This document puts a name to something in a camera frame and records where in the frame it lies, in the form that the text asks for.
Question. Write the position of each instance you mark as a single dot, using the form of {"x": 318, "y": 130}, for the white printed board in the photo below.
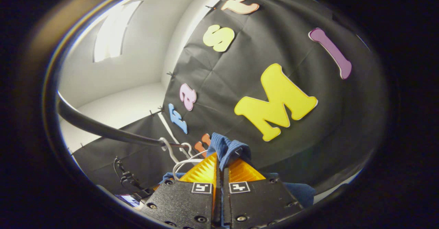
{"x": 128, "y": 200}

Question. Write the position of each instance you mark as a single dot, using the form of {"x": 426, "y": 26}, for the black backdrop cloth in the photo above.
{"x": 274, "y": 33}

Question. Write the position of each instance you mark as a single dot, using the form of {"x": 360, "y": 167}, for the white hanger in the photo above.
{"x": 170, "y": 151}
{"x": 187, "y": 149}

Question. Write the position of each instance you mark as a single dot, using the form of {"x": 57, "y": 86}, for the black clothes rack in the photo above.
{"x": 103, "y": 129}

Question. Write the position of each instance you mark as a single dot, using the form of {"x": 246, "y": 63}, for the ceiling light panel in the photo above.
{"x": 115, "y": 30}

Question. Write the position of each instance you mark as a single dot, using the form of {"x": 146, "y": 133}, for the blue shirt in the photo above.
{"x": 226, "y": 148}

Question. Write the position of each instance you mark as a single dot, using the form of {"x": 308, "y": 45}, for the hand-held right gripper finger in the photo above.
{"x": 225, "y": 205}
{"x": 217, "y": 205}

